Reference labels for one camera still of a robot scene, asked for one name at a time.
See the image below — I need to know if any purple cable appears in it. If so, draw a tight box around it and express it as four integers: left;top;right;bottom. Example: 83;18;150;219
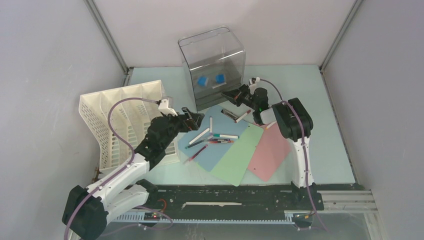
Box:
63;97;174;240
259;78;330;234

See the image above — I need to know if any white plastic file rack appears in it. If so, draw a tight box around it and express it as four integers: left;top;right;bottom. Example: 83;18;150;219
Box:
78;80;166;175

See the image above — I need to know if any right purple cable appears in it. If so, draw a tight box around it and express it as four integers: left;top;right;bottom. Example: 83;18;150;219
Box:
259;78;330;234

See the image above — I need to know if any dark red cap marker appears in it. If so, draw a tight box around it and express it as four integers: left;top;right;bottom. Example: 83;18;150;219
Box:
234;110;251;123

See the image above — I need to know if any purple cap marker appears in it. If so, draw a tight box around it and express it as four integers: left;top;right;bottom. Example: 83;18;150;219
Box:
209;116;213;136

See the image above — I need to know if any teal cap marker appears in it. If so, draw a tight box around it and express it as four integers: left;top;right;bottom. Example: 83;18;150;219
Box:
212;133;240;139

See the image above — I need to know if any clear plastic drawer box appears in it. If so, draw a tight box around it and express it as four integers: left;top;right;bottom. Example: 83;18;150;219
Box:
177;25;246;111

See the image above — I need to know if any orange cap marker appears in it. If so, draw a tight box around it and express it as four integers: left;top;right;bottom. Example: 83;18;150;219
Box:
266;121;276;129

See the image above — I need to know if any plain white marker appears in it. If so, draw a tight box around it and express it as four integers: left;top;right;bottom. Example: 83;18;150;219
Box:
188;127;210;145

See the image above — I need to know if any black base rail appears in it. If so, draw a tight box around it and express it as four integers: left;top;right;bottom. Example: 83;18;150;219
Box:
132;183;326;223

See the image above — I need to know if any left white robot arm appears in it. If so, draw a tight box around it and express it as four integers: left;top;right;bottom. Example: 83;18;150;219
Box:
62;107;205;240

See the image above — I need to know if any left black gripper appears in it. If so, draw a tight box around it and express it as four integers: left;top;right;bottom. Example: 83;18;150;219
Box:
160;107;204;150

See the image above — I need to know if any orange red pen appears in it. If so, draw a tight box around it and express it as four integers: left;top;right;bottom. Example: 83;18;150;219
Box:
206;141;234;144

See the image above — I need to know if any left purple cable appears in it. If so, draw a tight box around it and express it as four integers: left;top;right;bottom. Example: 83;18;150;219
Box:
63;97;174;240

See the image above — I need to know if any metal clipboard clip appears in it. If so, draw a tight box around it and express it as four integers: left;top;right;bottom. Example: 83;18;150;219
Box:
221;108;238;121

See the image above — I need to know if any pink clipboard sheet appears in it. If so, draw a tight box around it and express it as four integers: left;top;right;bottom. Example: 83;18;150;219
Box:
247;123;291;182

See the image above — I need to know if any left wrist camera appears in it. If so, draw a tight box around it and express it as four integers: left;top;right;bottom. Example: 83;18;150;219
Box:
158;96;178;116

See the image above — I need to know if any green clipboard sheet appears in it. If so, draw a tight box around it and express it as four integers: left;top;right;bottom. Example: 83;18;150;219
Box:
196;123;264;187

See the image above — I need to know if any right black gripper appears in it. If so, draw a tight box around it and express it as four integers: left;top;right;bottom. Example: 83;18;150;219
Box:
222;83;259;111

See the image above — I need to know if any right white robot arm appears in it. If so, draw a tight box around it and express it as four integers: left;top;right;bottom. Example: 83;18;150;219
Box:
221;84;314;189

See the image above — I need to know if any blue eraser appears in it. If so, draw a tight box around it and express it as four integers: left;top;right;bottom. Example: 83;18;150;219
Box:
197;76;209;87
215;74;226;84

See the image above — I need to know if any blue clipboard sheet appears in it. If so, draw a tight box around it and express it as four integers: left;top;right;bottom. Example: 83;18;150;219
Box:
177;105;248;172

